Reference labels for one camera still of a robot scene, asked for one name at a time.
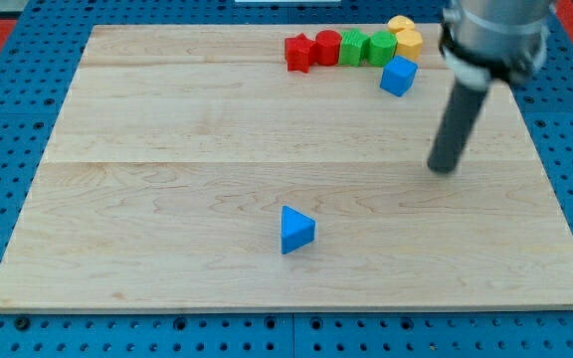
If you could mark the red cylinder block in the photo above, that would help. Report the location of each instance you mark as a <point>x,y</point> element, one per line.
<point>328,44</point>

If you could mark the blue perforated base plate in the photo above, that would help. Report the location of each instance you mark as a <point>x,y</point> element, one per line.
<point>37,65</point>

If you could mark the blue triangle block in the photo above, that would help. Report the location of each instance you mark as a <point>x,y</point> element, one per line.
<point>297,230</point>

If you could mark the green cylinder block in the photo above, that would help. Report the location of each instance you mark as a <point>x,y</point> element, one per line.
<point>382,47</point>

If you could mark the wooden board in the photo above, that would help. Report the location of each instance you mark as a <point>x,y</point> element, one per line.
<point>162,185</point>

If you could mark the blue cube block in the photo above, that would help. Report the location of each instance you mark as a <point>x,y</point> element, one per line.
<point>398,76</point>

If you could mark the green star block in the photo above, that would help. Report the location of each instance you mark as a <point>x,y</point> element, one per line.
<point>353,46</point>

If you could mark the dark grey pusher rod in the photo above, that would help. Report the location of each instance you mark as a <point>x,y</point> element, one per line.
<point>455,128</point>

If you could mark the yellow hexagon block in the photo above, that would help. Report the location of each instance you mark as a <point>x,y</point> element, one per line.
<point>409,44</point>

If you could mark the red star block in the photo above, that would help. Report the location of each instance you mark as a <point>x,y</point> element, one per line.
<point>299,53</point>

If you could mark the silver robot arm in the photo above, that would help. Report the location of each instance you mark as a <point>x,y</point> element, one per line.
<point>487,40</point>

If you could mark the yellow heart block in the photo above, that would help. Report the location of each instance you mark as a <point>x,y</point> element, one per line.
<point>400,23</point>

